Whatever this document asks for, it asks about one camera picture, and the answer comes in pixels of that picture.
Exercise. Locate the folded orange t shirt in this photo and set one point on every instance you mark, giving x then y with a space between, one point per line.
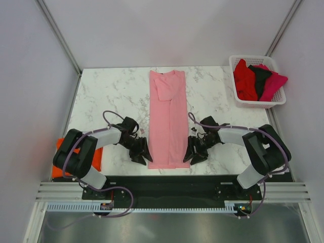
96 162

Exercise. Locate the right corner aluminium post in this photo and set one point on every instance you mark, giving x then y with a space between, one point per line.
284 26

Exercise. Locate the magenta t shirt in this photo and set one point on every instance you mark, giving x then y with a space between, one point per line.
272 84

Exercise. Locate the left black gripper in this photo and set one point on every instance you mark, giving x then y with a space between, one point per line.
137 157

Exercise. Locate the red t shirt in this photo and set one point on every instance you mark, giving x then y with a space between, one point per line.
244 80

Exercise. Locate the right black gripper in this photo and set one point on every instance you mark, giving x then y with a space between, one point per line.
202 155

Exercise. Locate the left corner aluminium post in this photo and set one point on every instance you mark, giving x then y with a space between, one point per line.
58 35

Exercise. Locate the black t shirt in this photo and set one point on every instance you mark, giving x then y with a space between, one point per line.
261 75

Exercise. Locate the corner aluminium post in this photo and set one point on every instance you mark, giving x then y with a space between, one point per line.
284 26
58 35

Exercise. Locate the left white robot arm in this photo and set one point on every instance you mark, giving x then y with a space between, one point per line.
76 153

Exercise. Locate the pink t shirt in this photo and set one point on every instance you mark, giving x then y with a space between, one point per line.
168 120

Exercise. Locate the aluminium frame rail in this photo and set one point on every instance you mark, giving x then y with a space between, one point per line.
276 192

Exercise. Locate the white slotted cable duct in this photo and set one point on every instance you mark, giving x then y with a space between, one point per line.
100 207

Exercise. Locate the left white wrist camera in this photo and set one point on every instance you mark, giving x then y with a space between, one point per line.
141 132

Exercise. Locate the white plastic laundry basket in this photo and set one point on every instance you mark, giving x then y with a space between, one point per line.
279 97

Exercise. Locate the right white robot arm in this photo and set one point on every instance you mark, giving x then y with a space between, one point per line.
267 152

